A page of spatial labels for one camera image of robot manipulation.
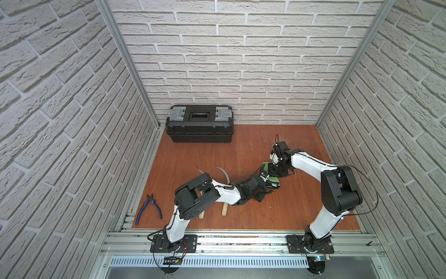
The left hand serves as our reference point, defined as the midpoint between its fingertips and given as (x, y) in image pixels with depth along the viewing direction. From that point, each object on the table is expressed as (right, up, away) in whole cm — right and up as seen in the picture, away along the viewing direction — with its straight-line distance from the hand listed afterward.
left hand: (266, 187), depth 90 cm
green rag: (+2, +5, -3) cm, 6 cm away
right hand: (+4, +6, +3) cm, 8 cm away
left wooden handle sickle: (-33, -10, -10) cm, 35 cm away
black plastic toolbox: (-36, +35, +8) cm, 51 cm away
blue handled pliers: (-60, -4, -5) cm, 60 cm away
